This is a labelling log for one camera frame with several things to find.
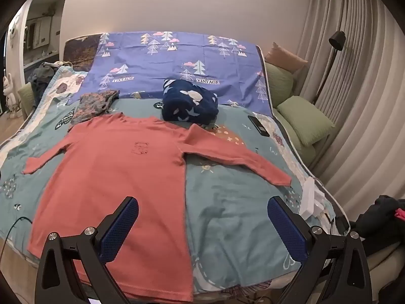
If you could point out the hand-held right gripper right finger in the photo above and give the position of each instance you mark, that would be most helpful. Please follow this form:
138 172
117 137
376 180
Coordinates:
284 224

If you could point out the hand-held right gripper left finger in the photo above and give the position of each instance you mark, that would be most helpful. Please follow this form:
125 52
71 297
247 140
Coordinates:
121 224

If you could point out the coral long-sleeve shirt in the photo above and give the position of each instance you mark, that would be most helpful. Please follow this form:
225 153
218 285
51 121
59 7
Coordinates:
110 171

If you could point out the dark clothes pile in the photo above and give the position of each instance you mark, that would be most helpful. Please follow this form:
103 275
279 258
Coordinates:
379 215

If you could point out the grey blue clothes pile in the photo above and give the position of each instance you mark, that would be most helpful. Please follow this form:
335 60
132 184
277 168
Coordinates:
41 76

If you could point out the white power adapter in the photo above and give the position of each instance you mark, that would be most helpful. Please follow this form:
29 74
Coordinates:
308 201

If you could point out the teal printed bedspread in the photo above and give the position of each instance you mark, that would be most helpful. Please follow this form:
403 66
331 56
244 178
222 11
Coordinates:
227 202

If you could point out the black phone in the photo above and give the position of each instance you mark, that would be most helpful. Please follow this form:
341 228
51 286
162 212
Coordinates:
258 126

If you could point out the green pillow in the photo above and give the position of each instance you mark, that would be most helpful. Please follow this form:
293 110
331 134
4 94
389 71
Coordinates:
280 84
303 120

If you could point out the beige upholstered seat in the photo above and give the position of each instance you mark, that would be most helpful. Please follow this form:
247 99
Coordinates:
386 259

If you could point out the pink cloth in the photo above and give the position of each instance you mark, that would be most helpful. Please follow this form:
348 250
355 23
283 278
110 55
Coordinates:
399 213

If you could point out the grey patterned garment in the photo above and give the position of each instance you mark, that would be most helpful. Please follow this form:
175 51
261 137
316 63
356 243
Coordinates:
91 106

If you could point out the navy star fleece garment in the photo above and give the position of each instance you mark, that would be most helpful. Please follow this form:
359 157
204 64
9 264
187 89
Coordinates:
189 107

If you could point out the beige curtain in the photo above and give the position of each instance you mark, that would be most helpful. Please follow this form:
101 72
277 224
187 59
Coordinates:
364 101

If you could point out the green cushion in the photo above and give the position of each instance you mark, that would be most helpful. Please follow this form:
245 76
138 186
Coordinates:
25 98

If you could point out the purple tree print sheet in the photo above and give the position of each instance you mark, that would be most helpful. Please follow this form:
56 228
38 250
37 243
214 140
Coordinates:
158 63

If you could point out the tan pillow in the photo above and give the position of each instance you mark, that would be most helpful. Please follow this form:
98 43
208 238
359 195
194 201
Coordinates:
284 58

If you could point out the white rabbit figurine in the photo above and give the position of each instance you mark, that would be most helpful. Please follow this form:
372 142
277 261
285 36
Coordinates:
11 98

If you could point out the dark printed mattress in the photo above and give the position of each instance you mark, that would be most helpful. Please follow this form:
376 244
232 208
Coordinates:
79 52

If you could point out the black floor lamp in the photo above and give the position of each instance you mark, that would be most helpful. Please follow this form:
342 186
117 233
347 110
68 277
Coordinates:
337 39

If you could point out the white wall cabinet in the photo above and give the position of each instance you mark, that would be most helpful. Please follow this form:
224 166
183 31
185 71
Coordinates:
38 33

